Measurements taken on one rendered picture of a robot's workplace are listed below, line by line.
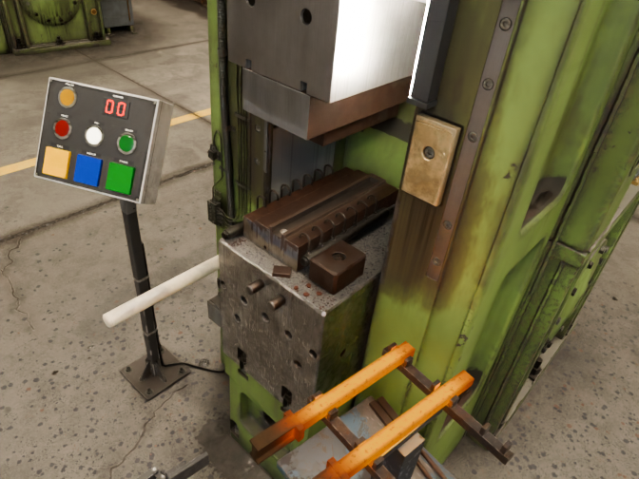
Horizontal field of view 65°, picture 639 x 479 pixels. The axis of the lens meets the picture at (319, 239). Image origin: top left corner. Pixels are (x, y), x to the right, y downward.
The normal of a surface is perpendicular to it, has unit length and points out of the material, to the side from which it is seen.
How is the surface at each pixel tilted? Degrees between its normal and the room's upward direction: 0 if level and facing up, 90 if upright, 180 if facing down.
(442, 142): 90
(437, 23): 90
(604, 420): 0
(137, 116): 60
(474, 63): 90
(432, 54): 90
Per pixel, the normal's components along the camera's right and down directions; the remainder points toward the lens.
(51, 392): 0.08, -0.80
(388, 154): -0.67, 0.40
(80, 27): 0.65, 0.50
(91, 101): -0.22, 0.07
